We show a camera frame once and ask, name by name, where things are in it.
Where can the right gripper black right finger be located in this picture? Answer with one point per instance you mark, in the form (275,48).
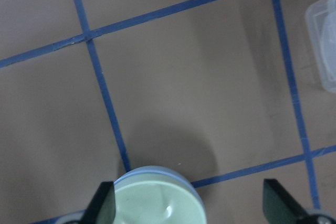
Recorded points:
(280,207)

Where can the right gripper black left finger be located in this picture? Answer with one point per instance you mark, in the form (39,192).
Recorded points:
(102,208)

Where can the green bowl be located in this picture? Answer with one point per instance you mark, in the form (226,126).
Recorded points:
(157,200)

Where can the blue bowl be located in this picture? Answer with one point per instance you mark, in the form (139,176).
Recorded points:
(162,175)

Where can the clear plastic container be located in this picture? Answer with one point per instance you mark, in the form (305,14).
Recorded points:
(320,21)

